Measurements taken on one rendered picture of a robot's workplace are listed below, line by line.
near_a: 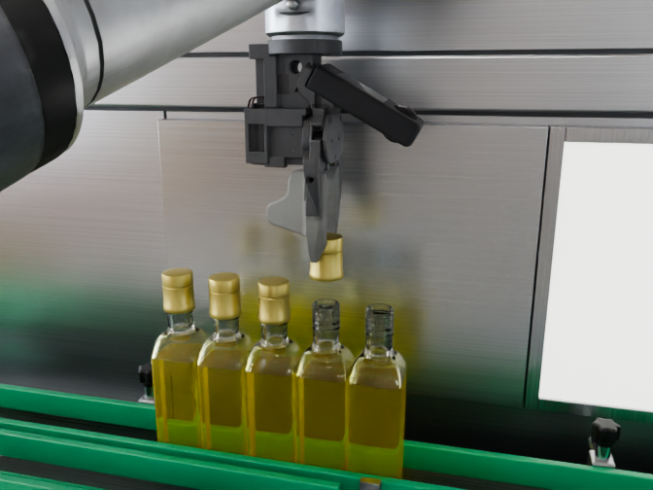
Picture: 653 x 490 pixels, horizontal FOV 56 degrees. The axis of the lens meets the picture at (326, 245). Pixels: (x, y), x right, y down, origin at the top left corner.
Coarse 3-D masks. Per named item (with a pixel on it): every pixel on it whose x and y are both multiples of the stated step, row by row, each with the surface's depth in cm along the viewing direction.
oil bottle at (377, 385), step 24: (360, 360) 64; (384, 360) 64; (360, 384) 63; (384, 384) 63; (360, 408) 64; (384, 408) 64; (360, 432) 65; (384, 432) 64; (360, 456) 66; (384, 456) 65
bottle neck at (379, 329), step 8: (376, 304) 65; (384, 304) 65; (368, 312) 63; (376, 312) 63; (384, 312) 63; (392, 312) 63; (368, 320) 63; (376, 320) 63; (384, 320) 63; (392, 320) 63; (368, 328) 64; (376, 328) 63; (384, 328) 63; (392, 328) 64; (368, 336) 64; (376, 336) 63; (384, 336) 63; (392, 336) 64; (368, 344) 64; (376, 344) 63; (384, 344) 63; (392, 344) 64; (368, 352) 64; (376, 352) 64; (384, 352) 64; (392, 352) 64
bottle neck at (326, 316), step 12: (324, 300) 66; (336, 300) 66; (312, 312) 65; (324, 312) 64; (336, 312) 65; (324, 324) 64; (336, 324) 65; (324, 336) 65; (336, 336) 65; (324, 348) 65; (336, 348) 66
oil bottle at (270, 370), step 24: (264, 360) 66; (288, 360) 66; (264, 384) 66; (288, 384) 66; (264, 408) 67; (288, 408) 66; (264, 432) 68; (288, 432) 67; (264, 456) 69; (288, 456) 68
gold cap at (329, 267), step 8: (328, 232) 65; (328, 240) 62; (336, 240) 62; (328, 248) 62; (336, 248) 62; (328, 256) 62; (336, 256) 62; (312, 264) 63; (320, 264) 62; (328, 264) 62; (336, 264) 63; (312, 272) 63; (320, 272) 63; (328, 272) 63; (336, 272) 63; (320, 280) 63; (328, 280) 63; (336, 280) 63
